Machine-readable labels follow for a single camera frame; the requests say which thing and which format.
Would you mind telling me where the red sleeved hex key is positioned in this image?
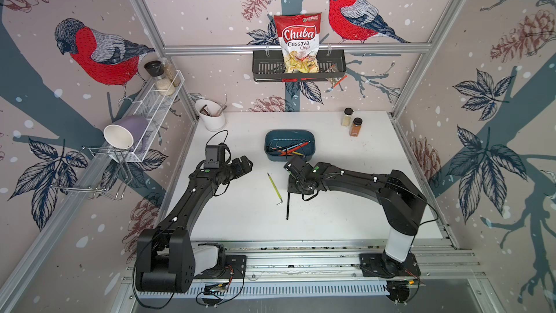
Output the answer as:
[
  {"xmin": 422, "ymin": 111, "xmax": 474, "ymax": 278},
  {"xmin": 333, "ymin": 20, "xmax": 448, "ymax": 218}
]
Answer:
[{"xmin": 279, "ymin": 141, "xmax": 310, "ymax": 156}]

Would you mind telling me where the long black hex key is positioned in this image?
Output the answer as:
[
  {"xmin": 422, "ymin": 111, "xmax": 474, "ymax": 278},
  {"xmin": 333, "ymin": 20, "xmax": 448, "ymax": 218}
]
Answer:
[{"xmin": 266, "ymin": 139, "xmax": 303, "ymax": 152}]

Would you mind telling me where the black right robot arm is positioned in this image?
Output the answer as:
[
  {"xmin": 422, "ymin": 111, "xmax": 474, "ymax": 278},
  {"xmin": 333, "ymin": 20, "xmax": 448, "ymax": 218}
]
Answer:
[{"xmin": 284, "ymin": 157, "xmax": 427, "ymax": 264}]

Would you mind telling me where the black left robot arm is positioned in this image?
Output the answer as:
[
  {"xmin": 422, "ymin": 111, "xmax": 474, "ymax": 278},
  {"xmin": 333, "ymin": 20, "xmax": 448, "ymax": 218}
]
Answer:
[{"xmin": 134, "ymin": 156, "xmax": 253, "ymax": 294}]

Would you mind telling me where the green sleeved hex key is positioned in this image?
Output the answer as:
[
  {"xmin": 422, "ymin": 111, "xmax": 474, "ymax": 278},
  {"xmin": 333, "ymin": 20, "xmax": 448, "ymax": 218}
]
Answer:
[{"xmin": 266, "ymin": 172, "xmax": 283, "ymax": 206}]

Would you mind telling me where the teal plastic storage box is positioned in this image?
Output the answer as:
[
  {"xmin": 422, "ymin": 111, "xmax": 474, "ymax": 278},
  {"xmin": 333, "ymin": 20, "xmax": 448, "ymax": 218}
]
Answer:
[{"xmin": 264, "ymin": 129, "xmax": 317, "ymax": 162}]

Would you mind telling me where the white utensil holder cup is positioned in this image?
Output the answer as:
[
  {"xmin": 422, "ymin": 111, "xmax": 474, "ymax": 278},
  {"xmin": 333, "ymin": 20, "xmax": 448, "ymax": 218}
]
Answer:
[{"xmin": 195, "ymin": 99, "xmax": 227, "ymax": 132}]

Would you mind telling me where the pale spice jar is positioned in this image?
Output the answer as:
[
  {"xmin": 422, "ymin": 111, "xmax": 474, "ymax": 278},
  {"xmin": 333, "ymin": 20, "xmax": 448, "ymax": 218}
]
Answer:
[{"xmin": 341, "ymin": 107, "xmax": 353, "ymax": 127}]

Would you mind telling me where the brown spice jar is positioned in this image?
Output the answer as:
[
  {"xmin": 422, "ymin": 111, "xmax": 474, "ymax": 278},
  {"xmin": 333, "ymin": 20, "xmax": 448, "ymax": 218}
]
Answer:
[{"xmin": 350, "ymin": 117, "xmax": 363, "ymax": 137}]

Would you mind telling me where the lilac paper cup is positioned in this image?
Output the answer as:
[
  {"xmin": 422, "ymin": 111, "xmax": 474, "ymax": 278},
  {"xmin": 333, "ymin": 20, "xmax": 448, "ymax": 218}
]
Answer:
[{"xmin": 103, "ymin": 115, "xmax": 149, "ymax": 149}]

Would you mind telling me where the black lid jar on shelf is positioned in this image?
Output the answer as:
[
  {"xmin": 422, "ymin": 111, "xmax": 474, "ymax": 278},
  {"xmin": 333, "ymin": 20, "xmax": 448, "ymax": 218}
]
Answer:
[{"xmin": 144, "ymin": 60, "xmax": 175, "ymax": 97}]

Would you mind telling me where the red cassava chips bag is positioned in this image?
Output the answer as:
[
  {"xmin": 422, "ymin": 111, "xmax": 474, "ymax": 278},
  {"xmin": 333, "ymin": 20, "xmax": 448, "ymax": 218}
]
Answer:
[{"xmin": 274, "ymin": 13, "xmax": 321, "ymax": 74}]

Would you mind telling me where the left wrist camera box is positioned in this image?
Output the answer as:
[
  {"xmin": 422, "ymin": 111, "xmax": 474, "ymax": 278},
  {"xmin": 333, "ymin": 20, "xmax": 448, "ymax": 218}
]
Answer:
[{"xmin": 203, "ymin": 143, "xmax": 231, "ymax": 170}]

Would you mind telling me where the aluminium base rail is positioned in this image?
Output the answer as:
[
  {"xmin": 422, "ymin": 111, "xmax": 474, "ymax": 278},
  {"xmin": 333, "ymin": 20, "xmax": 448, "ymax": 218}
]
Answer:
[{"xmin": 114, "ymin": 239, "xmax": 487, "ymax": 312}]

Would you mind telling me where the white wire wall shelf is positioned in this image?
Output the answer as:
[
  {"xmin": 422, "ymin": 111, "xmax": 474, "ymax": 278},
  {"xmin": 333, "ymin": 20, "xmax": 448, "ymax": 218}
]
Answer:
[{"xmin": 113, "ymin": 71, "xmax": 185, "ymax": 162}]

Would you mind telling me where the black wire wall basket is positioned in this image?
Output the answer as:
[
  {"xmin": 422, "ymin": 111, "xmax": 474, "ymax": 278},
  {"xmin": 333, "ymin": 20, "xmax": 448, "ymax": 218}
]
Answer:
[{"xmin": 252, "ymin": 50, "xmax": 347, "ymax": 82}]

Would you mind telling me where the wire cup holder rack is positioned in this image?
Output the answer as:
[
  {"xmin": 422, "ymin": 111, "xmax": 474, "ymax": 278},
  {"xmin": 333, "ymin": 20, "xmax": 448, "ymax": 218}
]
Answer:
[{"xmin": 49, "ymin": 146, "xmax": 133, "ymax": 201}]

